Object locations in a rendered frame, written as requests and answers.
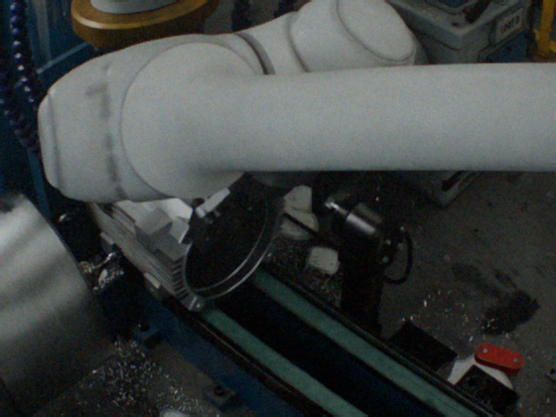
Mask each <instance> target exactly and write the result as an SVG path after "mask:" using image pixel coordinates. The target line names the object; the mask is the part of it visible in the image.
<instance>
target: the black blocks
mask: <svg viewBox="0 0 556 417"><path fill-rule="evenodd" d="M387 340H388V341H390V342H391V343H393V344H394V345H395V346H397V347H399V348H400V349H402V350H405V352H406V353H408V354H409V355H412V357H414V358H415V359H418V361H420V362H421V363H424V365H426V366H427V367H430V369H432V370H434V371H435V372H436V373H439V375H441V376H442V377H443V376H444V378H445V379H448V378H449V377H450V376H451V374H452V371H453V368H454V364H455V361H456V357H457V356H458V353H457V352H455V351H454V350H453V349H451V348H450V347H448V346H446V345H444V344H443V343H442V342H441V341H438V340H437V339H436V338H435V337H432V336H430V334H429V333H427V332H426V331H425V332H424V331H423V330H422V329H421V328H419V327H418V326H416V325H415V324H413V323H412V322H410V321H406V322H405V323H404V324H403V325H402V326H400V327H399V328H398V329H397V330H396V331H395V332H394V333H393V334H392V335H391V336H390V337H389V338H388V339H387ZM455 385H456V386H458V387H460V388H461V389H462V390H464V391H466V392H467V393H469V395H472V397H475V399H476V400H478V401H479V402H481V403H483V404H484V405H486V406H487V407H489V409H492V410H493V411H494V412H497V413H498V414H499V415H501V416H503V417H510V416H511V413H512V412H513V410H514V408H515V406H516V404H517V402H518V400H519V398H520V396H521V395H520V394H519V393H517V392H515V390H513V389H511V388H510V387H508V386H506V384H503V383H502V382H500V381H499V380H497V379H496V378H495V377H493V376H492V375H490V374H488V372H486V371H485V370H482V369H481V368H480V367H478V366H477V365H476V364H473V365H472V366H471V368H470V369H469V370H468V371H467V372H465V373H464V374H463V375H462V376H461V377H460V378H459V380H458V381H457V382H456V384H455Z"/></svg>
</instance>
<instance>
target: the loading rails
mask: <svg viewBox="0 0 556 417"><path fill-rule="evenodd" d="M117 261H118V263H119V264H118V263H117V264H118V265H119V266H120V267H122V268H124V269H123V270H126V273H127V277H128V281H129V287H130V292H131V297H132V298H133V302H134V307H135V312H136V316H138V317H139V318H140V319H138V320H137V322H136V321H135V322H134V323H132V324H131V325H130V326H129V332H130V335H132V336H133V337H134V338H135V339H136V340H137V341H138V342H139V343H141V344H142V345H143V346H144V347H145V348H148V347H149V346H151V345H152V344H153V343H155V342H156V341H158V340H159V339H160V338H163V339H164V340H165V341H166V342H167V343H169V344H170V345H171V346H172V347H173V348H175V349H176V350H177V351H178V352H179V353H180V354H181V355H183V356H184V357H185V358H186V359H187V360H188V361H189V362H191V363H192V364H193V365H194V366H195V367H196V368H198V369H199V370H200V371H202V372H203V373H204V374H206V375H207V376H208V377H209V378H210V379H211V380H212V381H213V383H211V384H210V385H209V386H207V387H206V388H204V389H203V390H202V395H203V397H204V399H205V400H206V401H208V402H210V403H211V404H212V405H213V406H214V407H215V408H217V409H218V410H220V411H224V410H225V409H226V408H227V407H230V406H231V405H232V404H233V403H235V402H237V401H238V400H239V401H240V402H241V403H242V404H245V405H246V406H247V407H248V408H249V409H250V410H251V411H254V412H255V413H256V414H257V415H258V416H259V417H503V416H501V415H499V414H498V413H497V412H494V411H493V410H492V409H489V407H487V406H486V405H484V404H483V403H481V402H479V401H478V400H476V399H475V397H472V395H469V393H467V392H466V391H464V390H462V389H461V388H460V387H458V386H456V385H455V384H453V383H452V382H450V381H449V380H448V379H445V378H444V376H443V377H442V376H441V375H439V373H436V372H435V371H434V370H432V369H430V367H427V366H426V365H424V363H421V362H420V361H418V359H415V358H414V357H412V355H409V354H408V353H406V352H405V350H402V349H400V348H399V347H397V346H395V345H394V344H393V343H391V342H390V341H388V340H386V339H385V338H384V337H382V336H381V335H380V334H378V333H375V332H374V331H373V330H371V329H370V328H369V327H368V326H367V325H365V324H364V323H361V322H360V321H358V320H357V319H355V318H354V317H353V316H351V315H350V314H348V313H347V312H346V311H344V310H343V309H342V308H339V307H337V306H336V305H335V304H333V303H332V302H330V301H329V300H328V299H326V298H325V297H323V296H322V295H321V294H319V293H318V292H316V291H315V290H314V289H312V288H311V287H308V286H307V285H306V284H304V283H303V282H301V281H300V280H299V279H297V278H296V277H294V276H293V275H292V274H290V272H289V271H286V270H285V269H284V268H282V267H281V266H279V265H278V264H277V263H275V262H274V261H273V260H270V262H268V263H267V262H262V261H261V262H260V263H259V265H258V266H257V267H256V268H255V277H254V278H253V277H252V276H250V283H247V282H246V281H245V284H244V287H242V286H241V285H240V291H239V292H238V291H237V290H235V295H234V296H233V295H232V294H231V293H230V298H229V299H228V298H226V297H225V301H224V302H223V301H222V300H220V303H219V304H218V303H216V302H215V301H214V306H213V305H212V304H211V303H210V302H207V301H206V303H205V305H204V307H203V309H202V310H201V311H200V312H196V311H190V310H188V309H187V308H186V307H185V306H184V305H183V304H182V303H180V302H179V300H178V299H177V298H176V297H174V296H173V295H172V294H171V295H170V296H169V297H168V298H167V299H165V300H164V301H162V302H159V301H158V300H157V298H156V297H154V296H153V295H152V294H151V293H150V292H149V291H147V290H146V285H145V279H144V273H143V272H142V271H141V270H139V269H138V268H137V267H136V266H135V265H133V264H132V263H131V262H130V261H129V260H128V259H126V258H125V256H124V255H123V256H121V257H119V258H118V259H117V260H115V263H116V262H117ZM246 329H247V330H246ZM280 353H281V355H280ZM366 414H367V416H366Z"/></svg>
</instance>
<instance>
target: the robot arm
mask: <svg viewBox="0 0 556 417"><path fill-rule="evenodd" d="M415 56H416V53H415V44H414V42H413V40H412V37H411V36H410V33H409V31H408V29H407V27H406V24H405V23H404V22H403V20H402V18H401V16H400V15H399V14H398V13H397V12H396V11H395V10H394V8H393V7H391V6H390V5H389V4H388V3H387V2H386V1H384V0H314V1H312V2H308V3H307V4H306V5H304V6H302V8H301V10H300V11H298V12H292V13H288V14H286V15H284V16H281V17H279V18H277V19H275V20H273V21H271V22H269V23H264V24H262V25H259V26H256V27H254V28H251V29H247V30H244V31H241V32H236V33H231V34H223V35H207V36H206V35H200V34H191V35H184V36H173V37H171V38H165V39H158V40H154V41H151V42H146V43H141V44H137V45H135V46H133V47H129V48H126V49H124V50H120V51H116V52H115V53H111V54H108V55H103V56H100V57H99V58H96V59H93V60H90V61H88V62H86V63H84V64H82V65H80V66H79V67H77V68H76V69H74V70H72V71H71V72H69V73H68V74H66V75H65V76H63V78H61V79H60V80H58V81H57V82H56V83H55V84H54V85H53V86H52V87H51V88H50V90H49V92H48V95H47V96H46V97H45V99H44V100H43V102H42V104H41V106H40V108H39V114H38V121H39V126H38V127H39V131H40V135H39V136H40V141H41V149H42V158H43V162H44V168H45V172H46V178H47V179H48V180H49V182H50V184H51V185H53V186H54V187H55V188H57V189H58V190H60V191H61V194H64V195H65V196H67V197H70V198H73V199H76V200H80V201H85V202H91V203H100V204H110V203H116V202H123V201H130V202H132V203H136V204H137V203H147V202H154V201H163V200H174V199H191V198H196V199H195V200H193V201H192V203H191V207H192V208H193V211H192V214H191V217H190V221H189V226H190V228H191V230H190V232H189V233H188V236H189V237H190V239H191V240H192V241H193V243H194V245H195V246H196V247H197V249H198V250H199V251H200V252H201V254H202V255H204V254H207V253H208V252H209V251H211V250H212V249H214V248H215V247H216V245H217V244H218V243H219V242H220V240H221V239H222V238H223V237H224V235H225V233H226V232H227V231H228V230H229V229H230V227H231V225H230V223H231V224H232V225H233V227H234V228H238V227H239V226H241V225H242V224H243V220H242V219H241V218H240V215H241V214H242V213H243V212H244V211H248V210H251V209H252V207H254V206H255V204H256V203H257V202H258V200H275V199H279V198H281V197H283V196H285V195H288V194H289V193H290V192H291V191H292V190H293V189H294V188H296V187H300V186H304V185H306V183H307V184H308V182H309V181H311V180H312V179H313V178H315V177H316V176H317V174H318V173H319V172H320V171H359V170H380V171H409V170H430V171H457V170H467V171H527V172H541V171H552V172H556V63H554V64H552V63H549V64H546V63H542V64H540V63H536V64H534V63H529V64H527V63H523V64H520V63H517V64H513V63H510V64H506V63H504V64H476V65H475V64H469V65H466V64H462V65H457V64H454V65H440V66H438V65H432V66H427V65H425V66H417V67H416V66H413V65H414V63H413V62H414V59H415ZM212 194H215V195H212ZM209 195H212V196H211V197H210V198H208V196H209Z"/></svg>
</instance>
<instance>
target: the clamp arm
mask: <svg viewBox="0 0 556 417"><path fill-rule="evenodd" d="M338 172H339V171H320V172H319V173H318V174H317V176H316V177H315V178H313V179H312V213H314V214H315V215H317V216H318V217H319V218H321V219H323V218H325V216H326V215H327V214H329V213H331V212H330V211H329V210H330V209H331V206H329V205H327V203H328V202H329V203H330V204H333V203H334V202H335V200H336V199H339V198H338V195H337V190H338ZM332 197H335V198H336V199H334V198H332ZM326 208H327V209H326Z"/></svg>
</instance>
